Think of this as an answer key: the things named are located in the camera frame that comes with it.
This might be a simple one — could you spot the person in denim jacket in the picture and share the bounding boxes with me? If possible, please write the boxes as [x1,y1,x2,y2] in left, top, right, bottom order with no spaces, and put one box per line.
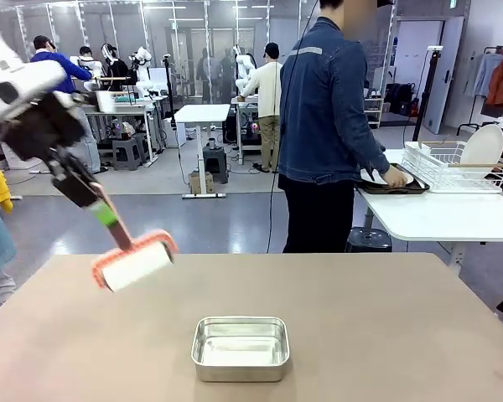
[277,0,410,255]

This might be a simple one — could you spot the red handled white lint roller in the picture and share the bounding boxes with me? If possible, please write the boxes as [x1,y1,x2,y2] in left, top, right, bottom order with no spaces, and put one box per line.
[91,182,179,293]

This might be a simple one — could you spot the cardboard box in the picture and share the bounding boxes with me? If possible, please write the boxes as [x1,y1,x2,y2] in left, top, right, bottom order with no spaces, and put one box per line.
[188,171,215,195]

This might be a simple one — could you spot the round dark stool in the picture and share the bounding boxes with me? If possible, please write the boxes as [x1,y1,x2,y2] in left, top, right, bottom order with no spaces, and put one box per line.
[345,225,393,254]

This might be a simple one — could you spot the man in cream sweater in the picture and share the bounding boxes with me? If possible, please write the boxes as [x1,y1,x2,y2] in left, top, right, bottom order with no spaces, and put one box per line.
[239,41,284,174]

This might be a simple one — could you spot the grey plastic step stool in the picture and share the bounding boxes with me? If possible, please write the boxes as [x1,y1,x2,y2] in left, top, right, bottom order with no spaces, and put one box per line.
[111,137,144,172]

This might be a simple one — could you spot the person's right forearm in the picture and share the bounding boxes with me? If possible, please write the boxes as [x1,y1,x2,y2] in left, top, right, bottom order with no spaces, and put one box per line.
[361,141,392,178]

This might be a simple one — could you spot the white wire dish rack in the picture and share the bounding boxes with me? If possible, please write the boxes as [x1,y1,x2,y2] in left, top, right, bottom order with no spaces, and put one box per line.
[402,141,503,194]

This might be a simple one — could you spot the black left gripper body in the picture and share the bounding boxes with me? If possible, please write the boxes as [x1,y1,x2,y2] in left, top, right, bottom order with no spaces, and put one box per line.
[1,93,88,163]

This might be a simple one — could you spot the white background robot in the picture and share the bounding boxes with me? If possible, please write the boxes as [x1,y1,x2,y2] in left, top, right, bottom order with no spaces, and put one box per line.
[233,44,259,101]
[131,45,155,98]

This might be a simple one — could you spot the white shoe rack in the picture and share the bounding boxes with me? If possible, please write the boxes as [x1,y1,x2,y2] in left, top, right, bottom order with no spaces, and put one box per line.
[362,96,385,129]

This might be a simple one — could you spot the white door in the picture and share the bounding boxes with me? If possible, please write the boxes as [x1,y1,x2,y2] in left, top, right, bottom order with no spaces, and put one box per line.
[423,16,465,136]

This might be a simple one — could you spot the person's right hand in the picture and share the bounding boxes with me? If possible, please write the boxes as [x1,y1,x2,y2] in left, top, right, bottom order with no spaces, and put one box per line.
[381,167,410,189]

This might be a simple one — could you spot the black clothes rack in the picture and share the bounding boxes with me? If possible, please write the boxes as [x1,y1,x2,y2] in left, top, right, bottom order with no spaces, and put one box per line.
[456,44,503,140]

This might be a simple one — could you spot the dark plastic stool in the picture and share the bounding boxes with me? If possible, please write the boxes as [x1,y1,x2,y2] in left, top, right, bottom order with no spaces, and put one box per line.
[201,146,230,186]

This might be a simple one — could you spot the man in blue hoodie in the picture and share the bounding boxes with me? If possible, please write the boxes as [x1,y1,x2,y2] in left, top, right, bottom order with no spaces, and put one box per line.
[29,35,104,175]

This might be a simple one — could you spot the black bags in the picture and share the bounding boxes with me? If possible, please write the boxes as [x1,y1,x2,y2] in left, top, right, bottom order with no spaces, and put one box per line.
[386,82,421,116]

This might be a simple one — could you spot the rectangular steel container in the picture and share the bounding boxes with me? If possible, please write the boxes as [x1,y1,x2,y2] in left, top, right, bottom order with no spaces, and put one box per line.
[191,316,292,384]

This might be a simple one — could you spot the black stand with white top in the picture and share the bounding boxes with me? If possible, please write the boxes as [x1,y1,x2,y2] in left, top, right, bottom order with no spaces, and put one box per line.
[412,44,444,143]

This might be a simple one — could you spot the workbench with metal frame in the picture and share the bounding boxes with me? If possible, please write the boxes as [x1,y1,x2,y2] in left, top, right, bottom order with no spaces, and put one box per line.
[83,95,169,165]

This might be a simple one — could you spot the grey blue hanging shirt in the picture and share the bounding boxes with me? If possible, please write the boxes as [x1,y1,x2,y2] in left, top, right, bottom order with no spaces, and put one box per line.
[470,52,503,99]

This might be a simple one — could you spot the white side table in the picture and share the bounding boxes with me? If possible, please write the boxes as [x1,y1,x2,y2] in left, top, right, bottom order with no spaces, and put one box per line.
[353,148,503,253]

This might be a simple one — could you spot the dark brown serving tray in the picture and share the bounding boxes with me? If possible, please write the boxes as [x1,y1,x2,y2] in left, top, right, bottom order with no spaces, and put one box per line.
[355,162,431,196]

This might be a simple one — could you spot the white standing desk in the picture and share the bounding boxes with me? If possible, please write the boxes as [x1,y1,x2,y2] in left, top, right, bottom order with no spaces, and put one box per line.
[174,103,232,200]

